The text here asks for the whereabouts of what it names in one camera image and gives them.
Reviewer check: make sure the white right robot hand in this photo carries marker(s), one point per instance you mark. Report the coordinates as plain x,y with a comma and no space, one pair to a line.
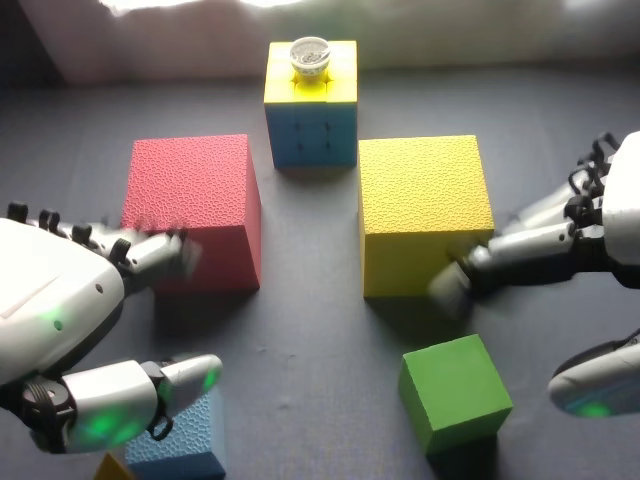
530,240

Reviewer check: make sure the green foam block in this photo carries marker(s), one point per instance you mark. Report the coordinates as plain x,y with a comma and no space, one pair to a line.
450,390

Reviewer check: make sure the colourful puzzle cube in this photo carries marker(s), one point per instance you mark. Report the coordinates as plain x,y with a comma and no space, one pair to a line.
310,135

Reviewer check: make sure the large red foam cube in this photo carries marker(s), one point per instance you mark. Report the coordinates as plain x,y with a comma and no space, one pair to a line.
190,185

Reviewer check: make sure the blue foam block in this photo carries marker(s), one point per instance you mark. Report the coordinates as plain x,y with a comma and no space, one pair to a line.
190,445

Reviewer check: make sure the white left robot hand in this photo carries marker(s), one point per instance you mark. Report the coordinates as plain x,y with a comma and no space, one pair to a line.
45,280

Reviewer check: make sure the small yellow block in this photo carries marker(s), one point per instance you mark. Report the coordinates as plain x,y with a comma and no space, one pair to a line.
111,470

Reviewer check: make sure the grey table cloth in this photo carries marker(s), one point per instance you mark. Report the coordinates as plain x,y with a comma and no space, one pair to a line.
310,325

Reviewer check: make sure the white backdrop cloth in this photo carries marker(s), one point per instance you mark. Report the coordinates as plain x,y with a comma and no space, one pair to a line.
450,35

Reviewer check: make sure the large yellow foam cube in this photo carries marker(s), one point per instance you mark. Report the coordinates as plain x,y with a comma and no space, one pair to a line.
420,200

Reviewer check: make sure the small white cup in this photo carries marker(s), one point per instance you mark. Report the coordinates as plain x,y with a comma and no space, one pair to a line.
310,57

